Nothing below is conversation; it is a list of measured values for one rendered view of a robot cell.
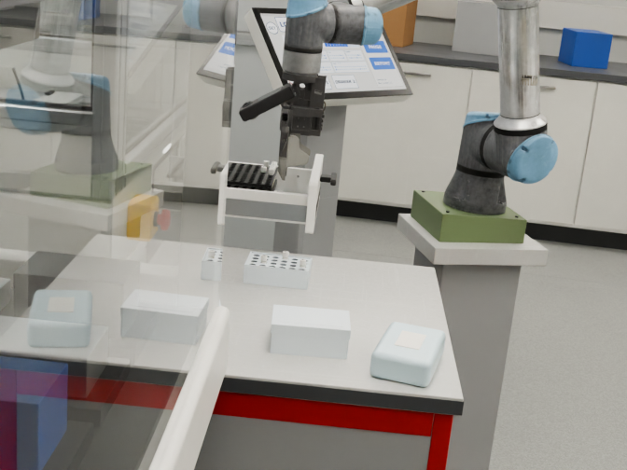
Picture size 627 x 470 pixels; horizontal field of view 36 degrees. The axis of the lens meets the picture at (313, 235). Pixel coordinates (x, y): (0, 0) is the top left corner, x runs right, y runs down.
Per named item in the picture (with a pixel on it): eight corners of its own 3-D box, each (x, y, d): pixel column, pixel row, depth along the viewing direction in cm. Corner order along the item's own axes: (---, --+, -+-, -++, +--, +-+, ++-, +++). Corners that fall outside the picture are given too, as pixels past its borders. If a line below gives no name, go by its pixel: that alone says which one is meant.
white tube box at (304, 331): (346, 338, 163) (349, 310, 161) (347, 360, 154) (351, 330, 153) (271, 332, 162) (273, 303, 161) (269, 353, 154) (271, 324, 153)
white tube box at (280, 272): (311, 275, 192) (312, 257, 191) (307, 290, 184) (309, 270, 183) (248, 269, 192) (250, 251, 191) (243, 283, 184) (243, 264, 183)
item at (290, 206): (312, 194, 224) (313, 169, 223) (305, 225, 200) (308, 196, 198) (141, 177, 225) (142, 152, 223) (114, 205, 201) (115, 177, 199)
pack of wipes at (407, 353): (388, 342, 163) (391, 318, 161) (443, 353, 160) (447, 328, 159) (367, 378, 149) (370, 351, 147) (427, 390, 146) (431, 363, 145)
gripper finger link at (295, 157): (306, 184, 189) (311, 137, 188) (276, 181, 190) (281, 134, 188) (306, 182, 193) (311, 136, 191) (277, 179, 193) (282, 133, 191)
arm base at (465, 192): (495, 200, 240) (503, 161, 237) (512, 217, 225) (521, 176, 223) (437, 194, 238) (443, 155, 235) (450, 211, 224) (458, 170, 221)
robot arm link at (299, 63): (282, 50, 183) (285, 46, 191) (280, 75, 184) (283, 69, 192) (321, 55, 183) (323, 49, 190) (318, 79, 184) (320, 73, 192)
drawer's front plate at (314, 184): (319, 200, 226) (323, 153, 223) (313, 234, 199) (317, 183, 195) (312, 199, 226) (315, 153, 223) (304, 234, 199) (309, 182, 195)
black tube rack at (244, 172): (276, 194, 221) (278, 166, 219) (269, 214, 204) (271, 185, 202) (180, 184, 221) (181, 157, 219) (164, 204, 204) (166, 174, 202)
